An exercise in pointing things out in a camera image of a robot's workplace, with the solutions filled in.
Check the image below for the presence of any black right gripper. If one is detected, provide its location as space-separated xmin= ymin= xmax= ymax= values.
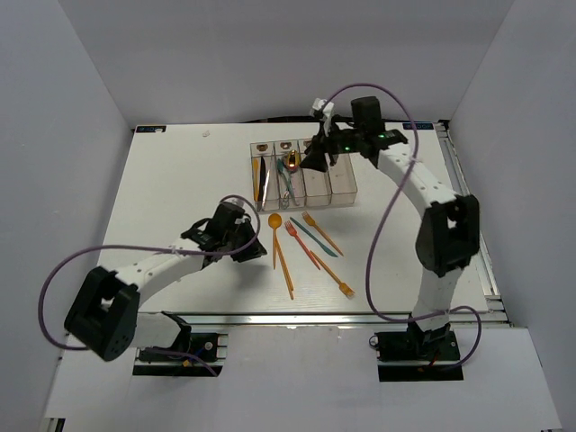
xmin=298 ymin=121 xmax=363 ymax=175

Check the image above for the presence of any iridescent rainbow metal spoon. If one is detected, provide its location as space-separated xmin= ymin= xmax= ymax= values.
xmin=282 ymin=150 xmax=302 ymax=208

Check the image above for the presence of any orange plastic knife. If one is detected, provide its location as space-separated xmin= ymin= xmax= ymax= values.
xmin=252 ymin=157 xmax=260 ymax=203

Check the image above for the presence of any black plastic knife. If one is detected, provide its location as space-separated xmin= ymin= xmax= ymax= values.
xmin=256 ymin=157 xmax=267 ymax=211

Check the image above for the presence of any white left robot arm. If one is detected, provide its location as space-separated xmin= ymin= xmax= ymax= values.
xmin=64 ymin=202 xmax=267 ymax=362

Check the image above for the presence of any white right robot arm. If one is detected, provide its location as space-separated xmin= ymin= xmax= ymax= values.
xmin=301 ymin=96 xmax=480 ymax=359

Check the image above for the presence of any teal plastic spoon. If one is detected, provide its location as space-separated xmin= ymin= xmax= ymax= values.
xmin=276 ymin=158 xmax=299 ymax=209

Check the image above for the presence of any orange plastic spoon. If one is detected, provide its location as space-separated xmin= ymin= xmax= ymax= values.
xmin=268 ymin=213 xmax=282 ymax=269

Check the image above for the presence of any orange plastic chopstick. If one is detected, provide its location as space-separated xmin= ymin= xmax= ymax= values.
xmin=274 ymin=239 xmax=294 ymax=301

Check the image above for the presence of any clear four-compartment utensil organizer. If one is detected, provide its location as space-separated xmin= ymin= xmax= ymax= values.
xmin=250 ymin=139 xmax=357 ymax=212

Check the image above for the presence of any red-orange plastic fork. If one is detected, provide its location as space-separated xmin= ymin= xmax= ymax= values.
xmin=284 ymin=221 xmax=320 ymax=269

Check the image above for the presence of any yellow-orange fork near organizer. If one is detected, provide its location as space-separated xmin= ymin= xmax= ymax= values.
xmin=301 ymin=211 xmax=344 ymax=256

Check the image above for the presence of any teal plastic knife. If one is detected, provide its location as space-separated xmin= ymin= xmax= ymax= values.
xmin=289 ymin=216 xmax=338 ymax=257

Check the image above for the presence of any yellow-orange fork near edge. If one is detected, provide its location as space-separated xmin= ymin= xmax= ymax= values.
xmin=311 ymin=252 xmax=356 ymax=299

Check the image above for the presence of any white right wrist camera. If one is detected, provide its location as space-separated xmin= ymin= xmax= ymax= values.
xmin=310 ymin=98 xmax=334 ymax=136

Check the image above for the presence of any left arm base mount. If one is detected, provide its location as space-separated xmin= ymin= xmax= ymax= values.
xmin=131 ymin=312 xmax=229 ymax=377

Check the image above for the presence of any aluminium side rail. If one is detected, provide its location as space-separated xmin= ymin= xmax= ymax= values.
xmin=434 ymin=120 xmax=511 ymax=327

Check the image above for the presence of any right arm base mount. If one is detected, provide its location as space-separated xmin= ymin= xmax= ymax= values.
xmin=369 ymin=322 xmax=464 ymax=383

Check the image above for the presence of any aluminium table edge rail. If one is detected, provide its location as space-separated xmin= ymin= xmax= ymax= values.
xmin=83 ymin=310 xmax=509 ymax=326

